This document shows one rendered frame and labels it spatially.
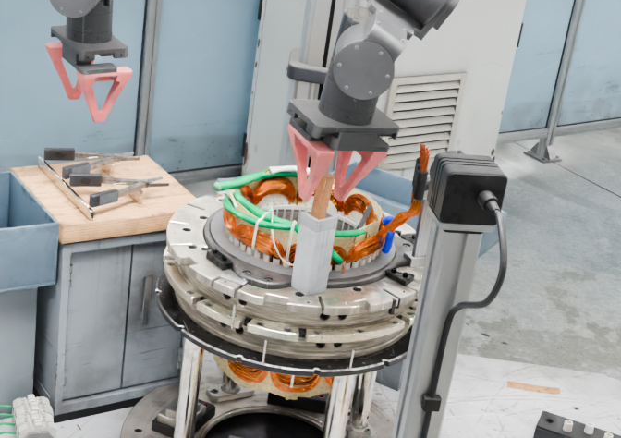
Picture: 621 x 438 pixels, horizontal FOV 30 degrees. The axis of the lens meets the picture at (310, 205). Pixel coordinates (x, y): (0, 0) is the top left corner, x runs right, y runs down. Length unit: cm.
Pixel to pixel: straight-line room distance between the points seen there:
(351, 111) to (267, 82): 274
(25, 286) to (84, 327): 11
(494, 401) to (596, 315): 216
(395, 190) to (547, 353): 193
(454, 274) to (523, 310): 297
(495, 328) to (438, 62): 89
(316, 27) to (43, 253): 57
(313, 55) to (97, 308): 53
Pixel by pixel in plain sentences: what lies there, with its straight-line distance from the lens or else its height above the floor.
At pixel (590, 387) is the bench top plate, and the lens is 185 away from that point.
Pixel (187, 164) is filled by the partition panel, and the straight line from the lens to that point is 407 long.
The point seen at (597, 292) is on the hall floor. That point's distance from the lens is 405.
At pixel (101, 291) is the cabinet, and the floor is 96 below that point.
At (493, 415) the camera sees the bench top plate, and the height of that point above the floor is 78.
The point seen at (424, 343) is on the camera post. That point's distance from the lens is 86.
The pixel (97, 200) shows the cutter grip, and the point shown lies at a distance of 144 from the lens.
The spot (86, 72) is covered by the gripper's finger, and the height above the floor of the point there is 123.
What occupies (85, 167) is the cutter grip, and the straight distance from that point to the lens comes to 153.
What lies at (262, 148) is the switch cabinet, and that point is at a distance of 395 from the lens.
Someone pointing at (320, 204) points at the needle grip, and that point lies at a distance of 122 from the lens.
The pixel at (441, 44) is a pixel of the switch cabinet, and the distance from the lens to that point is 384.
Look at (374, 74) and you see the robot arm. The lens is 107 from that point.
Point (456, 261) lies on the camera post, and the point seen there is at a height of 132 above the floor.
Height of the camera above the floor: 167
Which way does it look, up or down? 23 degrees down
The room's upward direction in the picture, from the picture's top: 8 degrees clockwise
